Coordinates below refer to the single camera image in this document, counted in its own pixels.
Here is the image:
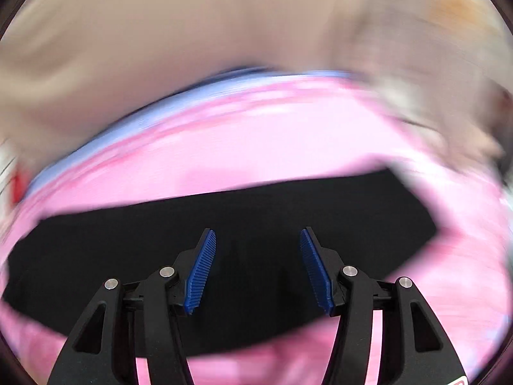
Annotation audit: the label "black pants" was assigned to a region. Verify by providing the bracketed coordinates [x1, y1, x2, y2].
[1, 168, 438, 358]

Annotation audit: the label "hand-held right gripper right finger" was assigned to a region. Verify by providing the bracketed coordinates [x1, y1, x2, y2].
[300, 227, 469, 385]

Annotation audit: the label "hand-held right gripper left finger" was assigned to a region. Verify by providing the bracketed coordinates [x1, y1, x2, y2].
[47, 228, 217, 385]

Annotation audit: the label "pink printed blanket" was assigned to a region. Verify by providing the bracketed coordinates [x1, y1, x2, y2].
[0, 70, 510, 385]

